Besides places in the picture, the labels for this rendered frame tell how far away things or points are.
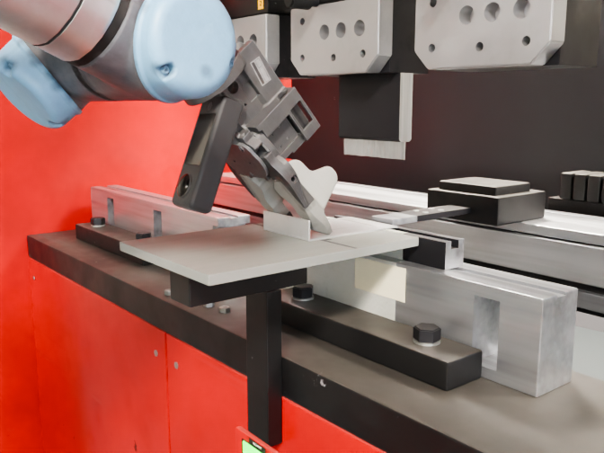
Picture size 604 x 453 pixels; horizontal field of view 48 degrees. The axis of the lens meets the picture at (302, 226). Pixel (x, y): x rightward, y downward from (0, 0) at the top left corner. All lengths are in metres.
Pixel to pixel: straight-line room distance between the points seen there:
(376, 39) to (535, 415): 0.40
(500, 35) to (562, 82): 0.61
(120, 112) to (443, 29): 1.00
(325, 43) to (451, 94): 0.61
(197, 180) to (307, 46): 0.25
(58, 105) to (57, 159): 0.94
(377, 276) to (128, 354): 0.47
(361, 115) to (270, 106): 0.15
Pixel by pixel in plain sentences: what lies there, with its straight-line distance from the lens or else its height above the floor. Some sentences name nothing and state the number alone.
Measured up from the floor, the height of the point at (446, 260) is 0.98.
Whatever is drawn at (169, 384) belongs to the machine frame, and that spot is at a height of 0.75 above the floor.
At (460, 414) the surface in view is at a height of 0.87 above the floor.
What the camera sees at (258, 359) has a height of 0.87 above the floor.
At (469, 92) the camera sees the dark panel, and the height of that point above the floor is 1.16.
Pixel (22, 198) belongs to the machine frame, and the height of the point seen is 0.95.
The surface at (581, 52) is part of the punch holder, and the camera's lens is 0.67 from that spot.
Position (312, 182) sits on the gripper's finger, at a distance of 0.72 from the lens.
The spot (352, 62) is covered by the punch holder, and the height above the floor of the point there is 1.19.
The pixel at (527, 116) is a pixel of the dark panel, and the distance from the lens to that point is 1.28.
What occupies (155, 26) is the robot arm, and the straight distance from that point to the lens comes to 0.45.
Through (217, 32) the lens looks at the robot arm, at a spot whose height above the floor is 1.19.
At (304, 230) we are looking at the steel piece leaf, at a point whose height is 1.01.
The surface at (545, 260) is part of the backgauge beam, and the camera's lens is 0.94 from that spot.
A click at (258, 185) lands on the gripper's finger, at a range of 0.74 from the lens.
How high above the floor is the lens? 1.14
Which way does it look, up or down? 10 degrees down
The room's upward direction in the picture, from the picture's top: straight up
